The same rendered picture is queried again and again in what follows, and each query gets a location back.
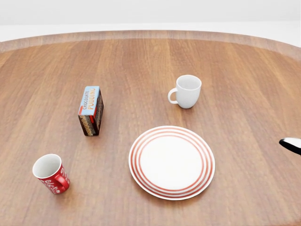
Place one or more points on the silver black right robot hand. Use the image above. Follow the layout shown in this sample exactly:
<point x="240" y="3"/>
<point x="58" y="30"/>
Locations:
<point x="292" y="143"/>

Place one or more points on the red mug with white lettering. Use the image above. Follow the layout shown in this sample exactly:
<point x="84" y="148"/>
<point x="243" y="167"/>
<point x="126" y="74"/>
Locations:
<point x="54" y="180"/>

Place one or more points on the plain white mug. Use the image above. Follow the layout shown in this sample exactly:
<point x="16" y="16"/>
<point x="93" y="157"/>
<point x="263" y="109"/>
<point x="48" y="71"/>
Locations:
<point x="188" y="95"/>

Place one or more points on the chocolate pudding box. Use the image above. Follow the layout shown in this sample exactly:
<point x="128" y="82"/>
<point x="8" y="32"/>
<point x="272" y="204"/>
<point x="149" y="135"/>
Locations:
<point x="90" y="110"/>

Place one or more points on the white plate with red rings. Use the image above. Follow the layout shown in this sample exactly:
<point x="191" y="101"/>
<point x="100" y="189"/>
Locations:
<point x="171" y="162"/>

